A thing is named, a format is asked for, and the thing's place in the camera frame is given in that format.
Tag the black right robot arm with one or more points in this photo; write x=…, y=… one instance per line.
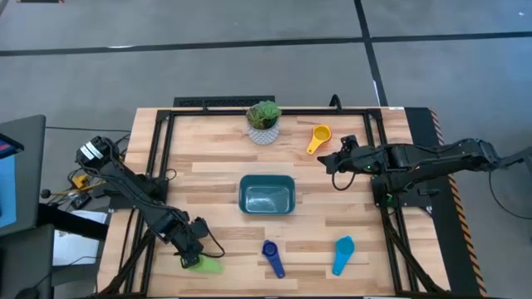
x=436, y=155

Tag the white paper sheet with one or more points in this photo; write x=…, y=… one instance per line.
x=79, y=249

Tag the yellow measuring cup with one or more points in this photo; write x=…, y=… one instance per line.
x=321, y=133

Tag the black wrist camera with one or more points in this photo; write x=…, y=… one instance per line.
x=349, y=143
x=198, y=227

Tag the yellow hand tool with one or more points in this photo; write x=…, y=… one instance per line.
x=79, y=181

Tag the black table frame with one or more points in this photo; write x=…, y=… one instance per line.
x=224, y=112

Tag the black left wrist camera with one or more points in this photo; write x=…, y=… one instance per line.
x=198, y=227

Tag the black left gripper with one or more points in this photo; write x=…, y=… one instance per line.
x=185, y=243

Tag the black bar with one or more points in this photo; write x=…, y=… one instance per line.
x=70, y=222

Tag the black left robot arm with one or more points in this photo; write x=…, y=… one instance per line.
x=124, y=184

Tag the black hazard-striped platform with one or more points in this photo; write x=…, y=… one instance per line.
x=420, y=124

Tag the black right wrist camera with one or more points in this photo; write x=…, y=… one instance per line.
x=349, y=143

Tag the cyan measuring cup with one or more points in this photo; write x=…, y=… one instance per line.
x=344, y=247

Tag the succulent in white patterned pot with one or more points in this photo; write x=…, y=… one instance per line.
x=263, y=133

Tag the teal plastic basket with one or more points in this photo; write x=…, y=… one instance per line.
x=267, y=195

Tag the purple measuring cup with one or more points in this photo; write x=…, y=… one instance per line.
x=270, y=250

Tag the green measuring cup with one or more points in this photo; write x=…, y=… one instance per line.
x=210, y=266

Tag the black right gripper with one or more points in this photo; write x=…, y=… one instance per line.
x=357, y=160

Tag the blue-screen laptop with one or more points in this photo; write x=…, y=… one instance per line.
x=6, y=191

